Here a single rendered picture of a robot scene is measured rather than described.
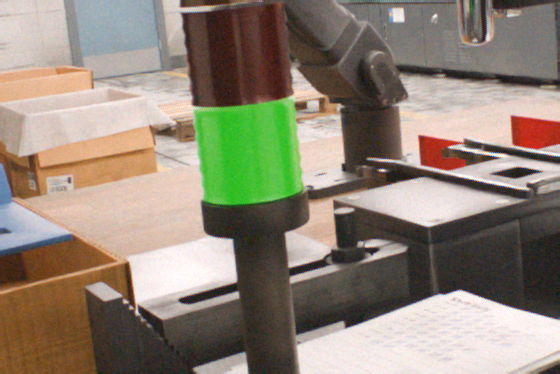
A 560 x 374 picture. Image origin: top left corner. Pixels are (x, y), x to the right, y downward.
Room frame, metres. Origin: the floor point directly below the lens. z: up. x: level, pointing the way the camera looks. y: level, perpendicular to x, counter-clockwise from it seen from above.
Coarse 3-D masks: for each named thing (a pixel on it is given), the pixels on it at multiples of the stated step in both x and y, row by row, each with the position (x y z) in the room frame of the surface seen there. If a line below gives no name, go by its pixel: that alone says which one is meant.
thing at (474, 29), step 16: (352, 0) 0.63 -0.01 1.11; (368, 0) 0.61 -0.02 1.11; (464, 0) 0.57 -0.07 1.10; (480, 0) 0.57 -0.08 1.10; (496, 0) 0.61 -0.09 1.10; (512, 0) 0.60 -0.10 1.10; (528, 0) 0.61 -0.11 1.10; (544, 0) 0.61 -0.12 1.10; (464, 16) 0.57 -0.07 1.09; (480, 16) 0.57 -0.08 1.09; (496, 16) 0.64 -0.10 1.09; (464, 32) 0.57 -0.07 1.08; (480, 32) 0.57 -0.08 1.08
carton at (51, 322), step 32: (64, 224) 0.68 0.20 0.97; (32, 256) 0.75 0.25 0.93; (64, 256) 0.68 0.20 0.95; (96, 256) 0.61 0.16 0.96; (0, 288) 0.76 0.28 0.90; (32, 288) 0.54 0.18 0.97; (64, 288) 0.55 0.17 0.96; (128, 288) 0.57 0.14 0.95; (0, 320) 0.53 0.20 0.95; (32, 320) 0.54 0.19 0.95; (64, 320) 0.55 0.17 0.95; (0, 352) 0.53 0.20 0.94; (32, 352) 0.54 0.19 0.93; (64, 352) 0.55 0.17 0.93
